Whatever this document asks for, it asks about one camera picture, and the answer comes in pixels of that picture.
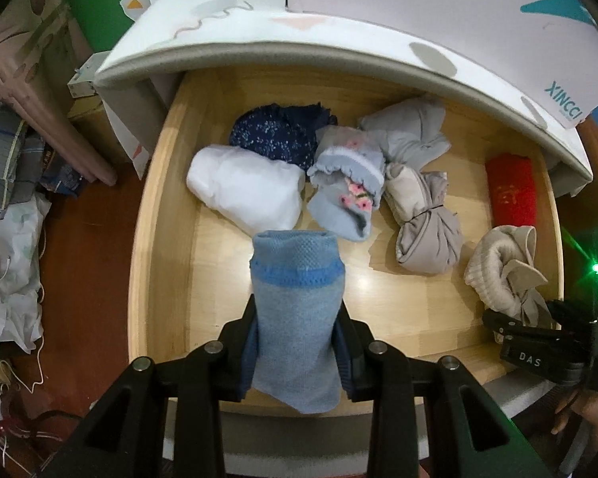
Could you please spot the grey plaid cloth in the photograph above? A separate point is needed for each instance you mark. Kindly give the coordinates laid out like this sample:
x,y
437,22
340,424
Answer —
x,y
0,159

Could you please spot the grey pink-flower sock roll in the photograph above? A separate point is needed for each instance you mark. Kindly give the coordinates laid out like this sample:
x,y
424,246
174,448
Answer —
x,y
339,209

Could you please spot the red sock roll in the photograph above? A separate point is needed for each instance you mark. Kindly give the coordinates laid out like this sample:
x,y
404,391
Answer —
x,y
511,189

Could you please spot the grey underwear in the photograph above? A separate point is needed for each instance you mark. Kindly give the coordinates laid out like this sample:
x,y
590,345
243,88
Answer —
x,y
408,124

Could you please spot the brown cardboard box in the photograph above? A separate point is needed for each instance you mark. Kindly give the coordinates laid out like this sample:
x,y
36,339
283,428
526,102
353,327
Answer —
x,y
94,129

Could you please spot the white underwear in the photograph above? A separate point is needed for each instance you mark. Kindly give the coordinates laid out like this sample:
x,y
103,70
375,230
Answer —
x,y
244,184

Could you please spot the small white patterned box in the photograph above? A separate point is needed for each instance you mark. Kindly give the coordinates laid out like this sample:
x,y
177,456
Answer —
x,y
82,77

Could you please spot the green foam mat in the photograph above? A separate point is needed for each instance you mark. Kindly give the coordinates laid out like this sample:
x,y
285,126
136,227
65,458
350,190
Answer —
x,y
94,0

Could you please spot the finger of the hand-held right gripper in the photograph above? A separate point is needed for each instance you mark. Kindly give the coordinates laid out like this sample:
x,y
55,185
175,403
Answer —
x,y
503,321
568,311

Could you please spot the navy floral sock roll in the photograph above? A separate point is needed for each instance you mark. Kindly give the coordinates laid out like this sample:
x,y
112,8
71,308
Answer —
x,y
269,134

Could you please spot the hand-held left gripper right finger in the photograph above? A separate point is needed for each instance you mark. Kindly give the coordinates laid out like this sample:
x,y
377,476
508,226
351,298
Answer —
x,y
343,358

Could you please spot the person's right hand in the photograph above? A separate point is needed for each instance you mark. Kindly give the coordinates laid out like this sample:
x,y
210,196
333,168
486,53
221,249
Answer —
x,y
585,406

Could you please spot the grey bedside cabinet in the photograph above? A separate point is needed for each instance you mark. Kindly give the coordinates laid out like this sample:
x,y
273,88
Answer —
x,y
279,57

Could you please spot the pink floral bedding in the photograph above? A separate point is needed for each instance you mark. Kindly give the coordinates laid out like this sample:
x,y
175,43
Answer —
x,y
45,84

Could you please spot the grey wooden drawer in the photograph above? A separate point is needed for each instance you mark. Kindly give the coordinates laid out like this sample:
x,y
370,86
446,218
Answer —
x,y
219,269

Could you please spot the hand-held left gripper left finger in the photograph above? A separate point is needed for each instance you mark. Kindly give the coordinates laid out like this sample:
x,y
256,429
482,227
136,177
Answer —
x,y
246,353

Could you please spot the beige underwear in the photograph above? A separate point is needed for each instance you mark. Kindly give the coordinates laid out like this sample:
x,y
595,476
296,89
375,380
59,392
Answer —
x,y
423,229

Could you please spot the blue packet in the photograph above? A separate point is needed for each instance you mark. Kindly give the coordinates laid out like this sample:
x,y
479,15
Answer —
x,y
65,179

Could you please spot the light blue sock roll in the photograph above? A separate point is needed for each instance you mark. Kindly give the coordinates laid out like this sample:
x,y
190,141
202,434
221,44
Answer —
x,y
294,318

